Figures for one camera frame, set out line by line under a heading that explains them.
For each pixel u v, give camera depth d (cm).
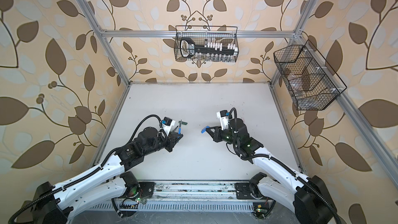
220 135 69
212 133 75
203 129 79
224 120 71
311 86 83
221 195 74
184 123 96
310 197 40
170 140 65
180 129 74
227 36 91
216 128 70
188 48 83
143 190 74
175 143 71
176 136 74
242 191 73
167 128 67
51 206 39
